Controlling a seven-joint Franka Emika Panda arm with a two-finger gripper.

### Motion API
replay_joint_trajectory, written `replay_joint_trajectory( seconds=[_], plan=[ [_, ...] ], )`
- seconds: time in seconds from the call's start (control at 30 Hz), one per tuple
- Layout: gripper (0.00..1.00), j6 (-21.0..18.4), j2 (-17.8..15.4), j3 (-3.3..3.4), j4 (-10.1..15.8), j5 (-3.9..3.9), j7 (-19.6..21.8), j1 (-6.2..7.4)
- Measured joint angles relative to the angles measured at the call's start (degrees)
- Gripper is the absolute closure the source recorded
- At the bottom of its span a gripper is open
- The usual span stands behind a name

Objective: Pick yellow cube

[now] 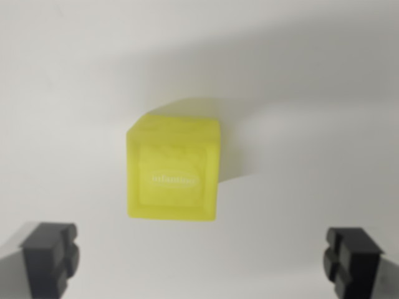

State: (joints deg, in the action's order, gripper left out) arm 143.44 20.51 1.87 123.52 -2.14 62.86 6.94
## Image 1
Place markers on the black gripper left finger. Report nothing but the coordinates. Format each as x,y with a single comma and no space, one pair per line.
43,264

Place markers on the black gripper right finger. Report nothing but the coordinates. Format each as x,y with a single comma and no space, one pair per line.
355,264

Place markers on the yellow soft toy cube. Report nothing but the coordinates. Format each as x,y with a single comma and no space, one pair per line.
174,174

